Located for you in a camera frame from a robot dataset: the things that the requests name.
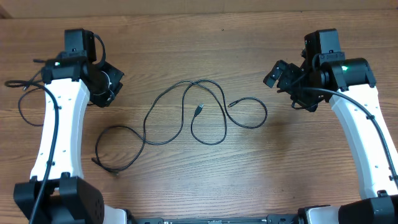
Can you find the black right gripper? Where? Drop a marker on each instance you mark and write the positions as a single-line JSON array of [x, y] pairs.
[[288, 72]]

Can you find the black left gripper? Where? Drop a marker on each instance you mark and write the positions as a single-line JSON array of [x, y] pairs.
[[104, 101]]

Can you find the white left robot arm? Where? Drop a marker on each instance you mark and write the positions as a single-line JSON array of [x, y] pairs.
[[57, 191]]

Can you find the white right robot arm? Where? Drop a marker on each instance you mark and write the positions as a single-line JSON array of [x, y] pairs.
[[349, 86]]

